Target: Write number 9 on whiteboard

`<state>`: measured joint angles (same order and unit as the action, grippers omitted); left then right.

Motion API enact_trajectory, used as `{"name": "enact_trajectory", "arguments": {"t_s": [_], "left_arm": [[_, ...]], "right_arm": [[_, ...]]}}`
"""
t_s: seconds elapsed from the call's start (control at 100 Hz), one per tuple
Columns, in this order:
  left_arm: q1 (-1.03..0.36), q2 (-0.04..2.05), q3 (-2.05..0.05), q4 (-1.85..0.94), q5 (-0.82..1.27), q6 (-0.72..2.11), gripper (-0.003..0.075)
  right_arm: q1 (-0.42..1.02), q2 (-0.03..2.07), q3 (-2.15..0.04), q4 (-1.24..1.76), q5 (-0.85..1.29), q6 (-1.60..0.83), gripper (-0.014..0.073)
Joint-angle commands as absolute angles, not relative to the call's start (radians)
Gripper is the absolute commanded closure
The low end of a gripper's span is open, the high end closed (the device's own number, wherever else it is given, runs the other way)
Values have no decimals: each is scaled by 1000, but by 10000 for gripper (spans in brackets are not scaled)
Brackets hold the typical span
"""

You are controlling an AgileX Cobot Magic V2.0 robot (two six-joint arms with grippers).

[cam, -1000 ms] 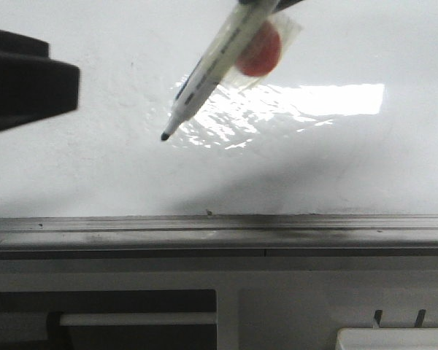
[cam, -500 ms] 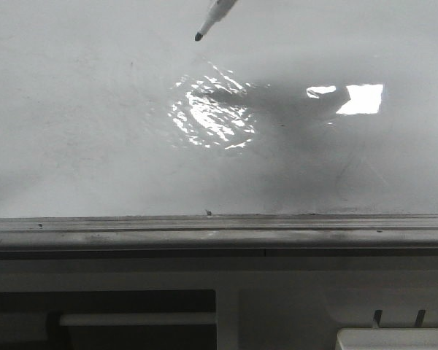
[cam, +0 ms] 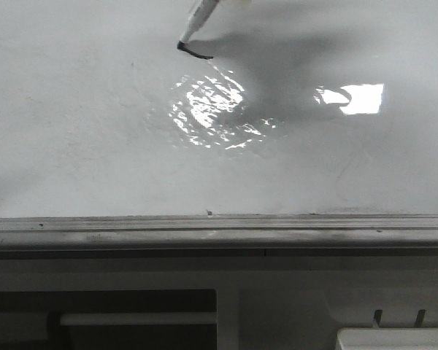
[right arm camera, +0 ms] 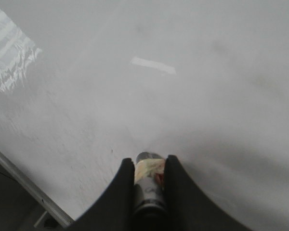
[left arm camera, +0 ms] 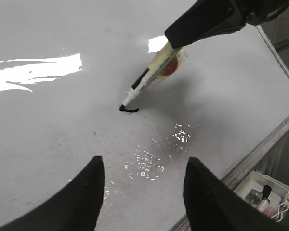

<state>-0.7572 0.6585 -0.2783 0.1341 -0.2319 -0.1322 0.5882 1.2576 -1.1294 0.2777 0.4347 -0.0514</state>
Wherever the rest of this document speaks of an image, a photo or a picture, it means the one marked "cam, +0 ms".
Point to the white whiteboard marker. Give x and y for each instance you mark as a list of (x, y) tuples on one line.
[(197, 18)]

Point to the white whiteboard surface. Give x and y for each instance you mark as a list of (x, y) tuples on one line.
[(289, 107)]

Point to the aluminium whiteboard tray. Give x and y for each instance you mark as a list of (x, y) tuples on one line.
[(259, 231)]

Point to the white box corner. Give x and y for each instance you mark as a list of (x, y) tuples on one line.
[(407, 338)]

